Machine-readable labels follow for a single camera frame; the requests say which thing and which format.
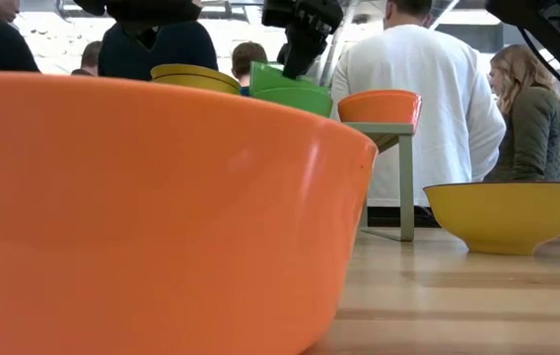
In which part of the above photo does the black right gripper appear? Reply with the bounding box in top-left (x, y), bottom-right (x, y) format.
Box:
top-left (261, 0), bottom-right (344, 80)

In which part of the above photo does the yellow patterned mini bowl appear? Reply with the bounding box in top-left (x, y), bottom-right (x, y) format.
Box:
top-left (149, 62), bottom-right (242, 96)
top-left (422, 180), bottom-right (560, 256)

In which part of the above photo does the orange mini bowl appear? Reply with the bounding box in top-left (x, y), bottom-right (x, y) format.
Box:
top-left (0, 71), bottom-right (379, 355)
top-left (336, 89), bottom-right (423, 133)

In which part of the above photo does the grey-green perforated metal rack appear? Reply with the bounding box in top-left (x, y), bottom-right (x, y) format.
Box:
top-left (343, 121), bottom-right (416, 243)

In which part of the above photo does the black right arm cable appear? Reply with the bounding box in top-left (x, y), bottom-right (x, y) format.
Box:
top-left (517, 27), bottom-right (560, 118)

